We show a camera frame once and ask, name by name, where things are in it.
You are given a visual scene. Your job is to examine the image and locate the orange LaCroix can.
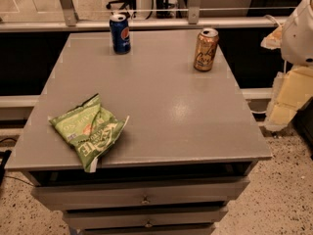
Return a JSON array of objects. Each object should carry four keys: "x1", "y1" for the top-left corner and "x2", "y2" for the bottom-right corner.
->
[{"x1": 194, "y1": 27, "x2": 219, "y2": 71}]

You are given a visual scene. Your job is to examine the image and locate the grey drawer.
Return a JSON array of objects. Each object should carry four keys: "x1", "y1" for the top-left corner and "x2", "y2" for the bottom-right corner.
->
[
  {"x1": 64, "y1": 207, "x2": 228, "y2": 229},
  {"x1": 31, "y1": 176, "x2": 249, "y2": 211}
]

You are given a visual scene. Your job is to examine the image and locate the white cable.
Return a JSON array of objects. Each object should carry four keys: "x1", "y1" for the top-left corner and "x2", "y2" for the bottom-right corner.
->
[{"x1": 264, "y1": 14, "x2": 282, "y2": 27}]

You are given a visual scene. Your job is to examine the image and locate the blue Pepsi can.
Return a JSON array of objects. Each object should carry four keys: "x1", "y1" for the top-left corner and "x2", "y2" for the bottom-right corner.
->
[{"x1": 110, "y1": 14, "x2": 131, "y2": 54}]

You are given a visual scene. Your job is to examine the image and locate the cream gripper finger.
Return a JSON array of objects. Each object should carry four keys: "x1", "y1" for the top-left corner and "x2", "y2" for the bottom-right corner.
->
[
  {"x1": 261, "y1": 26, "x2": 283, "y2": 50},
  {"x1": 264, "y1": 66, "x2": 313, "y2": 132}
]

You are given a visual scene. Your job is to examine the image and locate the grey drawer cabinet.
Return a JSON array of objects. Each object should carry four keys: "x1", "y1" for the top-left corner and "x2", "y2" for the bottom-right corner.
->
[{"x1": 7, "y1": 30, "x2": 271, "y2": 235}]

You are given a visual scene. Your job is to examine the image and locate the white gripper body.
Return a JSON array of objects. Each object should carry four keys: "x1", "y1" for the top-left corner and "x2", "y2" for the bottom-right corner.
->
[{"x1": 281, "y1": 0, "x2": 313, "y2": 67}]

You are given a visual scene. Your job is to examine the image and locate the grey metal railing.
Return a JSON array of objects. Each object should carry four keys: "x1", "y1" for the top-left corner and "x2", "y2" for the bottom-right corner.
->
[{"x1": 0, "y1": 0, "x2": 301, "y2": 32}]

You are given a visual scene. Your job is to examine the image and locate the top grey drawer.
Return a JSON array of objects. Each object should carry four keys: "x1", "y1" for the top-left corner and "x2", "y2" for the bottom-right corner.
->
[{"x1": 31, "y1": 176, "x2": 249, "y2": 211}]

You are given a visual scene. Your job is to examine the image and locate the green jalapeno chip bag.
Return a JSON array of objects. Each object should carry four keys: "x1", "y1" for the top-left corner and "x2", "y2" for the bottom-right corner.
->
[{"x1": 50, "y1": 94, "x2": 129, "y2": 173}]

